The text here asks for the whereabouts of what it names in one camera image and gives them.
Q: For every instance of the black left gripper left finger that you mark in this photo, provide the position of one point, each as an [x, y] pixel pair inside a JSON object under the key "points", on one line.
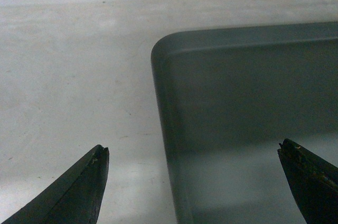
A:
{"points": [[74, 197]]}

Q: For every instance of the grey silver serving tray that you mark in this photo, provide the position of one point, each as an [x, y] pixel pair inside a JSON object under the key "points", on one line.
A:
{"points": [[227, 98]]}

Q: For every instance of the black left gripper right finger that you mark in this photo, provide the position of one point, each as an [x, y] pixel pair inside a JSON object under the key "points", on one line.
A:
{"points": [[312, 181]]}

